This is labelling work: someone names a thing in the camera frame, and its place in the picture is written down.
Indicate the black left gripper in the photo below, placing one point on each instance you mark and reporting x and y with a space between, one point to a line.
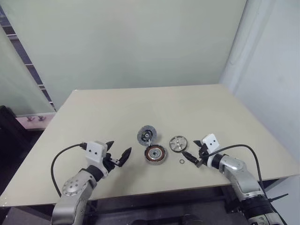
109 162

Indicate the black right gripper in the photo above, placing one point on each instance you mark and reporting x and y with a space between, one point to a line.
203 155

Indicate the round silver motor stator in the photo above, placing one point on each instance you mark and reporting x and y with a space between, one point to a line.
154 155

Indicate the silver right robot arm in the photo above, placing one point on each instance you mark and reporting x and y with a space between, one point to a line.
236 173

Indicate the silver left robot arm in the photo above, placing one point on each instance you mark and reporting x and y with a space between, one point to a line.
75 187

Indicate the silver spoked motor cover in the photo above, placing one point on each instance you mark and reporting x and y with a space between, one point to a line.
178 143

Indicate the grey motor rotor disc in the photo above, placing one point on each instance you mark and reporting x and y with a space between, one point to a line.
141 136

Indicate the small metal fitting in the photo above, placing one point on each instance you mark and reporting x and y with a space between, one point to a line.
41 117
29 118

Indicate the pink ledge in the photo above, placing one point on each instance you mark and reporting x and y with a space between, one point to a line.
35 124

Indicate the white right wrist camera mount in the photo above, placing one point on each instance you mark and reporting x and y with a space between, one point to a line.
211 142

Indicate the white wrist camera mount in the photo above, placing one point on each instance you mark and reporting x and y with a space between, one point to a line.
95 152
211 142

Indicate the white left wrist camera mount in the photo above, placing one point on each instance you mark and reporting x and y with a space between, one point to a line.
95 152

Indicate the black table frame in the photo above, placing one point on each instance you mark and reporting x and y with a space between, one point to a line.
164 206

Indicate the dark window frame strip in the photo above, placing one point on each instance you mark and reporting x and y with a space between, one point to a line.
25 58

